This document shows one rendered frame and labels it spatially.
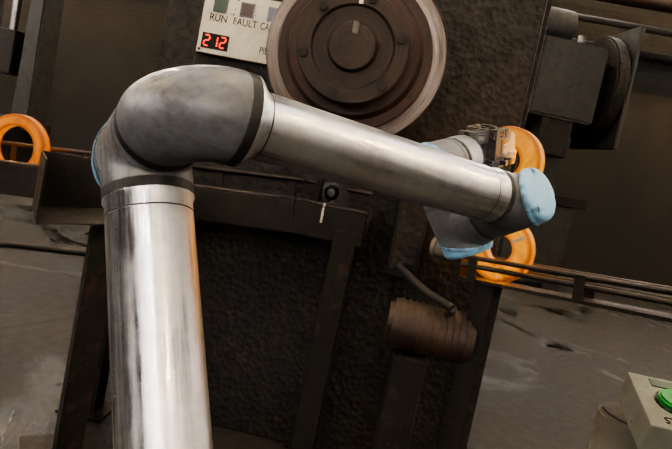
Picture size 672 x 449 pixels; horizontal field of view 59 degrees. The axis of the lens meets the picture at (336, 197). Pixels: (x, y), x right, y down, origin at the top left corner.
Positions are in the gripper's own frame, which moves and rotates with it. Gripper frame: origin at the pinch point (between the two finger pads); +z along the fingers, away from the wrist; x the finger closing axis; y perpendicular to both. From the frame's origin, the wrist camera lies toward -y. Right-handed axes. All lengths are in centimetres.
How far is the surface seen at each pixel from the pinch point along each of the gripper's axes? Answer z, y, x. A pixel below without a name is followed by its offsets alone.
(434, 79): 8.9, 13.9, 26.7
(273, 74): -16, 14, 61
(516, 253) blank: -0.6, -22.7, -4.3
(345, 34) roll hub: -10.1, 24.8, 40.8
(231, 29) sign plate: -12, 25, 83
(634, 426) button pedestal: -42, -26, -43
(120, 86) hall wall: 276, -55, 694
